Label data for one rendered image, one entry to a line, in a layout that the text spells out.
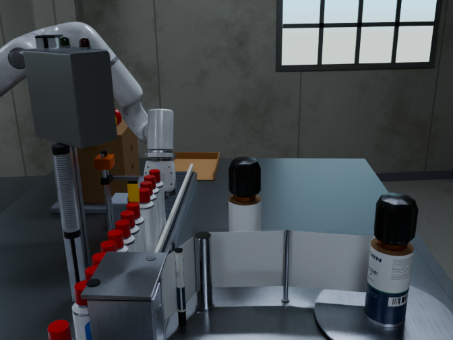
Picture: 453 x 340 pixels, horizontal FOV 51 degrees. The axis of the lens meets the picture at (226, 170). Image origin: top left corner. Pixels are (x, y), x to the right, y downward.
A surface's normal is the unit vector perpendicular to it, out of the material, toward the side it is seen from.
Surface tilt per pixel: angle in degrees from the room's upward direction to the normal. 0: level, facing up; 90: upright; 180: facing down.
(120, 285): 0
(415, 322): 0
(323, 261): 90
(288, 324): 0
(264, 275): 90
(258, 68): 90
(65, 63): 90
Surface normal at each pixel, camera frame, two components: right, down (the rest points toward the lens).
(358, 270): -0.17, 0.33
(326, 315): -0.01, -0.95
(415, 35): 0.07, 0.32
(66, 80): -0.62, 0.26
